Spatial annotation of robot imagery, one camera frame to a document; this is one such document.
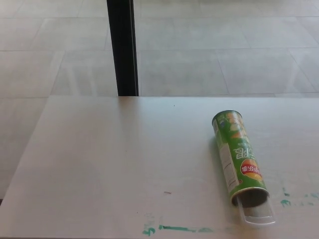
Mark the black vertical post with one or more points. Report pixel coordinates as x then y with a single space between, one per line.
122 49

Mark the green cylindrical chips can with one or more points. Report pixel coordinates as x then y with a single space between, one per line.
231 147

